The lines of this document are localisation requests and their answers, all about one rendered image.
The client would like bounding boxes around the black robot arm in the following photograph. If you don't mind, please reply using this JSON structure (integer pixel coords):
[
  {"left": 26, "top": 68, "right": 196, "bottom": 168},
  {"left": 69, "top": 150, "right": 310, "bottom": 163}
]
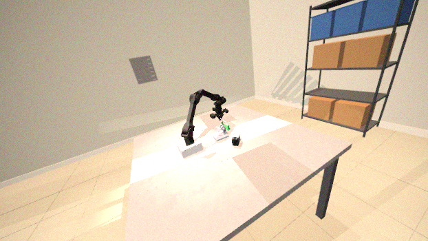
[{"left": 181, "top": 90, "right": 226, "bottom": 146}]

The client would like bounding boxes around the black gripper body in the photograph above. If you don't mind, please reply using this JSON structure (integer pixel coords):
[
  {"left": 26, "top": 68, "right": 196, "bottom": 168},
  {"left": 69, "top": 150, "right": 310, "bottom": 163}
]
[{"left": 210, "top": 108, "right": 228, "bottom": 119}]

